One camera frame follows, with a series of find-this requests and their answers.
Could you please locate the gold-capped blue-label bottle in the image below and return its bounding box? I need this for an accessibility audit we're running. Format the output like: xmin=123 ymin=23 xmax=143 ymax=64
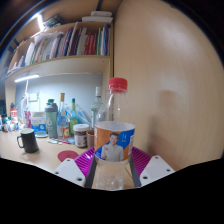
xmin=57 ymin=92 xmax=70 ymax=140

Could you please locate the white desk lamp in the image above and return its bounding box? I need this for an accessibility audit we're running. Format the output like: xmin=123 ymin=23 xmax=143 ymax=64
xmin=19 ymin=79 xmax=38 ymax=114

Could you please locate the green glass bottle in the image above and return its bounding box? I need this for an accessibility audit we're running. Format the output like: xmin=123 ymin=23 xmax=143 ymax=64
xmin=68 ymin=97 xmax=79 ymax=137

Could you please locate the black mug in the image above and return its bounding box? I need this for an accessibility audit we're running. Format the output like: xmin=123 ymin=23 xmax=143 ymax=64
xmin=16 ymin=128 xmax=40 ymax=154

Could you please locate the white light bar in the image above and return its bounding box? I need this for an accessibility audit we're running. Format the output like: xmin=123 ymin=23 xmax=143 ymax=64
xmin=13 ymin=73 xmax=40 ymax=84
xmin=35 ymin=13 xmax=45 ymax=32

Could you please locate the clear glass white-capped bottle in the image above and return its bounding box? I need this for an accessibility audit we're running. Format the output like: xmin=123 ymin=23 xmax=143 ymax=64
xmin=90 ymin=86 xmax=104 ymax=129

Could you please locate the clear red-capped drink bottle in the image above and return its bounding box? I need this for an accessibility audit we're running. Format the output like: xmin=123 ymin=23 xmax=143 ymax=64
xmin=93 ymin=77 xmax=136 ymax=191

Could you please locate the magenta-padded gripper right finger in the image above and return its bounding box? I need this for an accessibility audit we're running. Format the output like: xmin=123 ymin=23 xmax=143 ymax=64
xmin=128 ymin=146 xmax=176 ymax=188

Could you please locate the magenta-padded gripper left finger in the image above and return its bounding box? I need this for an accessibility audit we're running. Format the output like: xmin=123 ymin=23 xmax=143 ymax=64
xmin=53 ymin=147 xmax=98 ymax=189

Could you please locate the pink package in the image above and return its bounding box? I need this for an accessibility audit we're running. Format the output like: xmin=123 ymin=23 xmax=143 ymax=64
xmin=23 ymin=109 xmax=33 ymax=129

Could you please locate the red-lidded white jar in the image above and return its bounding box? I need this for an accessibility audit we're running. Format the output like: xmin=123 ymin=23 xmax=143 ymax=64
xmin=9 ymin=108 xmax=18 ymax=124

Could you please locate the white-lidded brown spread jar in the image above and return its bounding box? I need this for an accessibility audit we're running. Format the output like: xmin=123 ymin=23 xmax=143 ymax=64
xmin=73 ymin=123 xmax=90 ymax=149

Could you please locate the white and blue carton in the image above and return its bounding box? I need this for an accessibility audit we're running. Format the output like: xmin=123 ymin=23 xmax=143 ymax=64
xmin=30 ymin=111 xmax=47 ymax=134

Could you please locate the grey shaker bottle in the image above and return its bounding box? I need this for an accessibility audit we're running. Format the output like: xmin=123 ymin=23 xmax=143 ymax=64
xmin=44 ymin=98 xmax=59 ymax=139

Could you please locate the flat round red coaster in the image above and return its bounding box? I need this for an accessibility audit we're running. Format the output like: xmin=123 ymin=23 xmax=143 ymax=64
xmin=57 ymin=149 xmax=80 ymax=163

